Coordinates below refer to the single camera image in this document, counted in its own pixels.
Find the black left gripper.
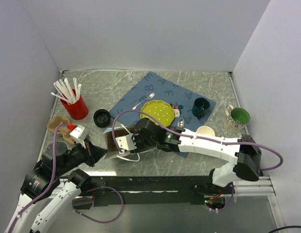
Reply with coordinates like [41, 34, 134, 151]
[56, 137, 108, 176]

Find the blue white paper bag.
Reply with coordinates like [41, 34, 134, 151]
[102, 124, 140, 162]

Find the stack of brown paper cups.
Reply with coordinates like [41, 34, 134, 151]
[196, 126, 216, 136]

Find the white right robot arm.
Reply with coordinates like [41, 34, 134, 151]
[132, 118, 261, 194]

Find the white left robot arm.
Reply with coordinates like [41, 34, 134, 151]
[5, 139, 108, 233]

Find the silver spoon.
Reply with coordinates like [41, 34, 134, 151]
[177, 119, 185, 128]

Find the stack of black lids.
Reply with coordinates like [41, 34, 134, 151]
[93, 109, 111, 128]

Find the brown pulp cup carrier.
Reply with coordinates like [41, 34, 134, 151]
[47, 115, 76, 144]

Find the silver fork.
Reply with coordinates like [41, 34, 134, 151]
[132, 92, 155, 110]

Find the red straw holder cup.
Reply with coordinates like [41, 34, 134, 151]
[60, 96, 89, 120]

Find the blue letter print cloth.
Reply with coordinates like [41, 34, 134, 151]
[109, 70, 217, 158]

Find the dark green mug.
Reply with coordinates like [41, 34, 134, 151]
[191, 98, 210, 119]

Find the floral cream mug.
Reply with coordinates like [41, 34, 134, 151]
[224, 105, 251, 133]

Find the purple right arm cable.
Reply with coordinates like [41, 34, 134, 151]
[111, 110, 284, 170]

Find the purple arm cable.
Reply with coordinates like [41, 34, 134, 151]
[111, 110, 284, 170]
[6, 123, 76, 233]

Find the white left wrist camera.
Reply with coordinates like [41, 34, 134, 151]
[69, 125, 89, 148]

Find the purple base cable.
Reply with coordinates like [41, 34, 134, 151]
[72, 186, 124, 223]

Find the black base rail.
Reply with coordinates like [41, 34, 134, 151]
[81, 176, 235, 207]

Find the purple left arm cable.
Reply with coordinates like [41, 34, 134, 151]
[6, 123, 76, 233]

